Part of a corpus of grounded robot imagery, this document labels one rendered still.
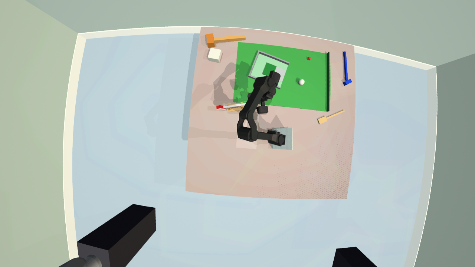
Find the blue putter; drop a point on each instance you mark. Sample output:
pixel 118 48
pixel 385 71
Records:
pixel 345 68

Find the orange mallet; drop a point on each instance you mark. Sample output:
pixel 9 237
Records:
pixel 211 40

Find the green flat mat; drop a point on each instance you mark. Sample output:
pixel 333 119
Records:
pixel 311 95

